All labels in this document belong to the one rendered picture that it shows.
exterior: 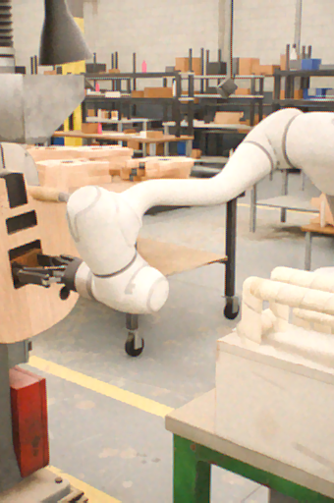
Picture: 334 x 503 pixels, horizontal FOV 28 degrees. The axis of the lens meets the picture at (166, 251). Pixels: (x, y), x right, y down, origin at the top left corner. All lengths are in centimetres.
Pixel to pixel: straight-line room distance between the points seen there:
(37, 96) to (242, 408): 77
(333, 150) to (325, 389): 67
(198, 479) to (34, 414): 101
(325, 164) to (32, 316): 78
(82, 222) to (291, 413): 52
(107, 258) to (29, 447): 105
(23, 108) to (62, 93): 11
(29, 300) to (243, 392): 73
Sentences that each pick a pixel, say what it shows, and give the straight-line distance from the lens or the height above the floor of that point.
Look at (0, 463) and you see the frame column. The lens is 223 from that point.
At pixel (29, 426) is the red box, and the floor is 48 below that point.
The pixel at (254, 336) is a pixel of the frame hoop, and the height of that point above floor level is 112.
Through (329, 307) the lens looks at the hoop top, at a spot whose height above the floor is 120.
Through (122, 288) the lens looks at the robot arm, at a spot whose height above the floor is 111.
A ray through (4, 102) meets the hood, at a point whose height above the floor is 147.
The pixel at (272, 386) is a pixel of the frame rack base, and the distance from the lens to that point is 109.
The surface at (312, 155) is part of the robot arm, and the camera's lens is 159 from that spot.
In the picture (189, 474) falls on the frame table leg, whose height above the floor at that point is 82.
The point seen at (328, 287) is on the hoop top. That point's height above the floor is 120.
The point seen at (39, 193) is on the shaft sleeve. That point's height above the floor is 125.
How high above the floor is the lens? 150
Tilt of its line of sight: 14 degrees down
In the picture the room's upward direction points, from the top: straight up
